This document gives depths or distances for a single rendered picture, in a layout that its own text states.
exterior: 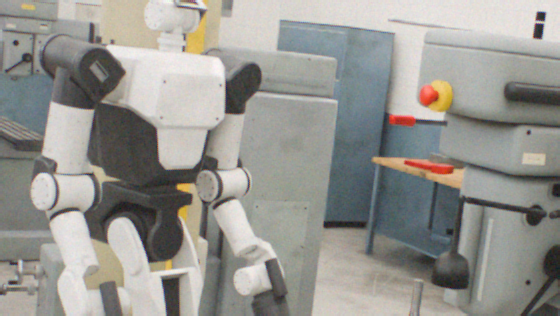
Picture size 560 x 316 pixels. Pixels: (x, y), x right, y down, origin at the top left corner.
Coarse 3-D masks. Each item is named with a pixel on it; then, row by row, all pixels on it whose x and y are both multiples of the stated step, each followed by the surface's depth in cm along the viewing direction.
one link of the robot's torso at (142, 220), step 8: (120, 208) 221; (128, 208) 219; (136, 208) 219; (144, 208) 220; (152, 208) 221; (120, 216) 218; (128, 216) 216; (136, 216) 214; (144, 216) 215; (152, 216) 215; (136, 224) 214; (144, 224) 214; (152, 224) 214; (144, 232) 213; (144, 240) 213; (144, 248) 214
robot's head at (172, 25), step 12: (156, 0) 206; (156, 12) 206; (168, 12) 206; (180, 12) 209; (192, 12) 212; (156, 24) 206; (168, 24) 207; (180, 24) 210; (192, 24) 213; (168, 36) 209; (180, 36) 210
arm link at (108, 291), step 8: (104, 288) 189; (112, 288) 189; (120, 288) 197; (96, 296) 191; (104, 296) 189; (112, 296) 189; (120, 296) 195; (128, 296) 196; (96, 304) 190; (104, 304) 189; (112, 304) 188; (120, 304) 190; (128, 304) 196; (96, 312) 189; (104, 312) 190; (112, 312) 188; (120, 312) 189
